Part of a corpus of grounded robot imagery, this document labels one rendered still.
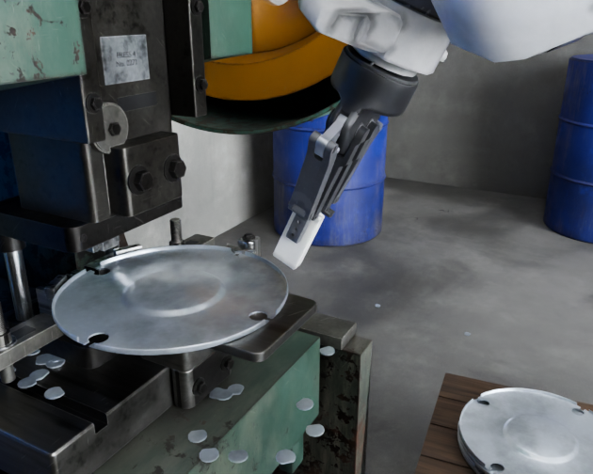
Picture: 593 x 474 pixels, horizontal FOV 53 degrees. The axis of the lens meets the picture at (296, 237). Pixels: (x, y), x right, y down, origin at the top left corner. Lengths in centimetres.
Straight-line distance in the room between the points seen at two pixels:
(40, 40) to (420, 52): 33
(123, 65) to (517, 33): 46
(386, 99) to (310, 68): 44
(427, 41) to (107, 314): 47
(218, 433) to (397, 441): 105
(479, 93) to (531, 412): 287
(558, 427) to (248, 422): 67
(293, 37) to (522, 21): 65
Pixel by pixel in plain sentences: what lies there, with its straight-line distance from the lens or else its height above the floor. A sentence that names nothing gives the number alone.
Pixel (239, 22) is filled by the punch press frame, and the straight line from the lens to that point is 82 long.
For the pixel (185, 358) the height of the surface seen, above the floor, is 72.
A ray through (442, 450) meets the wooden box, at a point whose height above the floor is 35.
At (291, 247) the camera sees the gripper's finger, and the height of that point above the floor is 88.
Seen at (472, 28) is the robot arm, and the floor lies 111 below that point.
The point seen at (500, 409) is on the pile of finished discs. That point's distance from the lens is 128.
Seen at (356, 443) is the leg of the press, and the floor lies 45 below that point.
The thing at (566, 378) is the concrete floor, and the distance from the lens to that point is 214.
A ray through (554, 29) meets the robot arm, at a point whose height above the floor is 111.
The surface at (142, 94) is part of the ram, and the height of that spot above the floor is 102.
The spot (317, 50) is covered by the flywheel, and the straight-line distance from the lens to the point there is 95.
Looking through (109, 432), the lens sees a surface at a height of 68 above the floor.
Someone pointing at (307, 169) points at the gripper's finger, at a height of 98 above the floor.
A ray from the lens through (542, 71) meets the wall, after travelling 386.
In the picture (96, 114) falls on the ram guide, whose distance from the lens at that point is 64.
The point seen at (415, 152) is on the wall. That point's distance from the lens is 410.
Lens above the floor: 112
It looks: 21 degrees down
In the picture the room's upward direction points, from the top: straight up
